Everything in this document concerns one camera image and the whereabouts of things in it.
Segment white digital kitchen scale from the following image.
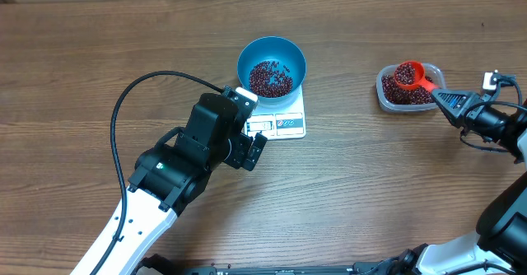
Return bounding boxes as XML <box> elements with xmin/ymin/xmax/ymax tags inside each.
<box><xmin>243</xmin><ymin>86</ymin><xmax>306</xmax><ymax>140</ymax></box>

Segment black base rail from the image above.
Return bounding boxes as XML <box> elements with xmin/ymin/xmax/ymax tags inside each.
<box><xmin>132</xmin><ymin>254</ymin><xmax>394</xmax><ymax>275</ymax></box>

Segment blue plastic bowl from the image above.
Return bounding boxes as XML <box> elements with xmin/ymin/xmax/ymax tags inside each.
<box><xmin>236</xmin><ymin>36</ymin><xmax>307</xmax><ymax>105</ymax></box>

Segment red adzuki beans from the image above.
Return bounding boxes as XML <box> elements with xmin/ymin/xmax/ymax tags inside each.
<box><xmin>381</xmin><ymin>75</ymin><xmax>433</xmax><ymax>105</ymax></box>

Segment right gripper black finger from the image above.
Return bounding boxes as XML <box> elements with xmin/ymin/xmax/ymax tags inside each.
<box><xmin>431</xmin><ymin>89</ymin><xmax>480</xmax><ymax>110</ymax></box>
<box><xmin>436</xmin><ymin>100</ymin><xmax>463</xmax><ymax>128</ymax></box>

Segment clear plastic food container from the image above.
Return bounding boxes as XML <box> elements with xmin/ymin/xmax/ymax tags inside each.
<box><xmin>375</xmin><ymin>65</ymin><xmax>437</xmax><ymax>113</ymax></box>

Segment red beans in scoop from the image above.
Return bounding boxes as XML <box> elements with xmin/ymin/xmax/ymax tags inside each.
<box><xmin>394</xmin><ymin>63</ymin><xmax>415</xmax><ymax>85</ymax></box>

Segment orange measuring scoop blue handle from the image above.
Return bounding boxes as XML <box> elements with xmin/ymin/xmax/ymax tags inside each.
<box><xmin>393</xmin><ymin>61</ymin><xmax>441</xmax><ymax>105</ymax></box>

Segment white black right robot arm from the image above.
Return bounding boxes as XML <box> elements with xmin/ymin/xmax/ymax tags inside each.
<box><xmin>389</xmin><ymin>89</ymin><xmax>526</xmax><ymax>274</ymax></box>

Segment red beans in bowl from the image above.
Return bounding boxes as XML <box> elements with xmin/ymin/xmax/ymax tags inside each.
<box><xmin>249</xmin><ymin>61</ymin><xmax>293</xmax><ymax>98</ymax></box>

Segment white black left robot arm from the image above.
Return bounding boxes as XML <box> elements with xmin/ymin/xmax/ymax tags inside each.
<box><xmin>73</xmin><ymin>88</ymin><xmax>267</xmax><ymax>274</ymax></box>

